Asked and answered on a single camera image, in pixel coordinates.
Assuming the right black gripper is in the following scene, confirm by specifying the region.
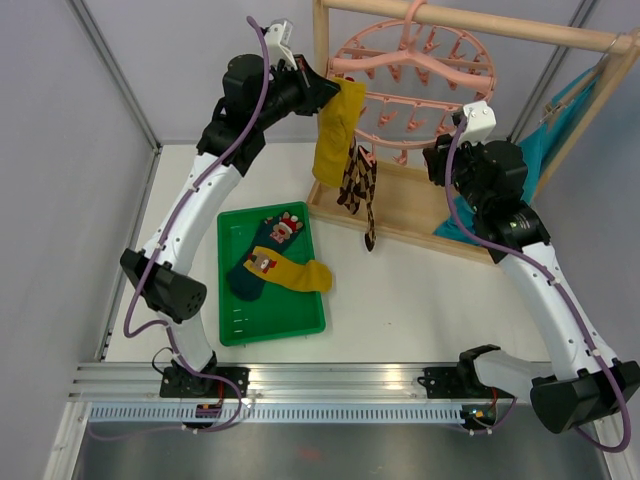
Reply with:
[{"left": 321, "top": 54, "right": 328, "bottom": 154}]
[{"left": 424, "top": 129, "right": 489, "bottom": 213}]

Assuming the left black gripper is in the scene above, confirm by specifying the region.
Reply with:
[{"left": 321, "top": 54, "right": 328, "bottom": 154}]
[{"left": 253, "top": 55, "right": 341, "bottom": 130}]

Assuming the brown argyle sock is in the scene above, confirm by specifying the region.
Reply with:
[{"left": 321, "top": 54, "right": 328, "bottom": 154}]
[
  {"left": 358, "top": 147, "right": 377, "bottom": 252},
  {"left": 337, "top": 141, "right": 373, "bottom": 215}
]

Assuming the pink round clip hanger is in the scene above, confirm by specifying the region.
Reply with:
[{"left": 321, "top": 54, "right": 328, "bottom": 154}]
[{"left": 327, "top": 1, "right": 497, "bottom": 166}]

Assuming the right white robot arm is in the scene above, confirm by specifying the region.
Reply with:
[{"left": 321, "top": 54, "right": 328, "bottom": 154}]
[{"left": 423, "top": 134, "right": 639, "bottom": 453}]

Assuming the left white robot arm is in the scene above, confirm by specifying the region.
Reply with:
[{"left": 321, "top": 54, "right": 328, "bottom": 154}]
[{"left": 120, "top": 54, "right": 341, "bottom": 397}]

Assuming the teal cloth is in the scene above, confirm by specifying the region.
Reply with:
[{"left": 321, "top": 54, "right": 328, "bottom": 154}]
[{"left": 432, "top": 65, "right": 601, "bottom": 246}]

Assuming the wooden clothes rack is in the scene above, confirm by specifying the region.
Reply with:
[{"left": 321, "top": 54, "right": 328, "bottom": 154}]
[{"left": 307, "top": 1, "right": 639, "bottom": 263}]

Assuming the teal reindeer sock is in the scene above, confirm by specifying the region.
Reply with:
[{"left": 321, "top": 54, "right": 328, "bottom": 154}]
[{"left": 226, "top": 211, "right": 304, "bottom": 301}]

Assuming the green plastic tray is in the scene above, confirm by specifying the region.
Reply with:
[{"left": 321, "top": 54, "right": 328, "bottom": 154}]
[{"left": 217, "top": 202, "right": 326, "bottom": 347}]

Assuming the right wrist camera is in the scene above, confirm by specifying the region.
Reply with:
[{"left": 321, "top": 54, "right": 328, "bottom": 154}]
[{"left": 452, "top": 100, "right": 496, "bottom": 145}]

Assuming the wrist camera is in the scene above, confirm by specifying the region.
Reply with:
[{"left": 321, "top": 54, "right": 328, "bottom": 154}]
[
  {"left": 264, "top": 18, "right": 293, "bottom": 62},
  {"left": 452, "top": 100, "right": 496, "bottom": 145}
]

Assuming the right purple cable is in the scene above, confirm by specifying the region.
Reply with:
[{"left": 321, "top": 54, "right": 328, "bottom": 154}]
[{"left": 444, "top": 117, "right": 633, "bottom": 454}]

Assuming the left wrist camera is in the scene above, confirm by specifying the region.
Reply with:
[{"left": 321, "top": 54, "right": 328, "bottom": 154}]
[{"left": 264, "top": 18, "right": 293, "bottom": 62}]

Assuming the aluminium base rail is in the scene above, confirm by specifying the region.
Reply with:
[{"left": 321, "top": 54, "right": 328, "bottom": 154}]
[{"left": 67, "top": 362, "right": 457, "bottom": 403}]

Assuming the white cable duct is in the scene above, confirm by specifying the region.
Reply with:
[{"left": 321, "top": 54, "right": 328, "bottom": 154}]
[{"left": 89, "top": 403, "right": 495, "bottom": 425}]

